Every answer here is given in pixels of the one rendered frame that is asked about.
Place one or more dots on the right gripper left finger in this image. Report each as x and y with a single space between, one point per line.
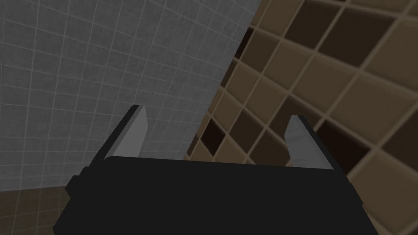
130 138

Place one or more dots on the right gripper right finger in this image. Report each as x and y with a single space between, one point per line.
305 147

